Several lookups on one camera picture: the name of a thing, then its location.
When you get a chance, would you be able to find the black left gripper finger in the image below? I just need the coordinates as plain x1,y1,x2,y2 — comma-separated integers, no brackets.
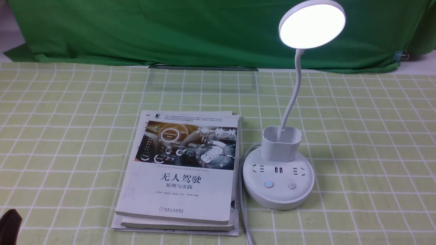
0,209,23,245

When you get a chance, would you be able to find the white desk lamp with sockets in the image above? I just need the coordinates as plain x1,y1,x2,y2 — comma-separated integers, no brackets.
239,0,346,210

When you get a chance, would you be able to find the bottom thin magazine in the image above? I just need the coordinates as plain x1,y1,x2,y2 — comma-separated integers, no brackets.
111,116,242,237

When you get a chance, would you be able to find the green checkered tablecloth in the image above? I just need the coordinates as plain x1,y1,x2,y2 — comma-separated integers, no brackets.
0,63,436,245

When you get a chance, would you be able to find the middle white book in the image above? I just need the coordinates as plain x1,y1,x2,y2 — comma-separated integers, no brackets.
121,114,241,232

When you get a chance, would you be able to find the white self-driving textbook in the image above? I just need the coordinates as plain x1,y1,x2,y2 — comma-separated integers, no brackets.
115,110,239,225

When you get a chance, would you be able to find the green backdrop cloth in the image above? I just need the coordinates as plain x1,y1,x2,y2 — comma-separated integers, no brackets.
5,0,435,73

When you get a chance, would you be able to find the metal binder clip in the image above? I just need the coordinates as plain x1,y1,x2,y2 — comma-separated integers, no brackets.
392,50,410,63

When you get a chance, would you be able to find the white lamp power cable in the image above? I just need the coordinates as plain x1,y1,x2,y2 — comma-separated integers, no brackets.
237,143,262,245

